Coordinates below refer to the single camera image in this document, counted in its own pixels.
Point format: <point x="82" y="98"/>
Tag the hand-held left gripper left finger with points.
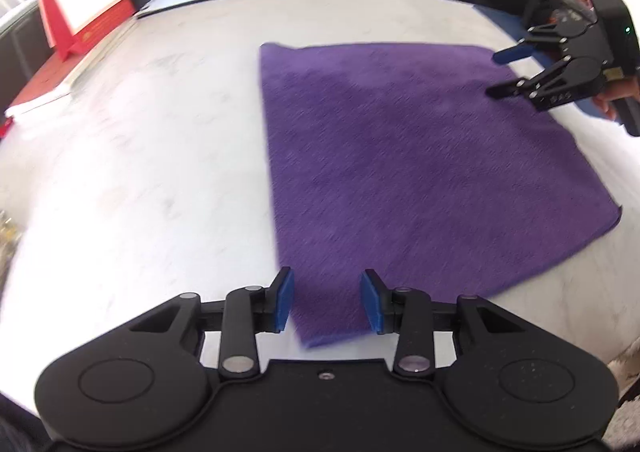
<point x="284" y="299"/>

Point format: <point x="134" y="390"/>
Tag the red cover book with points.
<point x="60" y="77"/>

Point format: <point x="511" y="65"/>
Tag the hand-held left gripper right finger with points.
<point x="372" y="302"/>

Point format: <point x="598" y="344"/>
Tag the purple towel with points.
<point x="400" y="157"/>

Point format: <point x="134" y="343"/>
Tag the glass ashtray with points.
<point x="9" y="232"/>

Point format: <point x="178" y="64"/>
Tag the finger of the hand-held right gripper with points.
<point x="512" y="53"/>
<point x="530" y="82"/>

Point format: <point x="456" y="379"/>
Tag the person's right hand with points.
<point x="607" y="99"/>

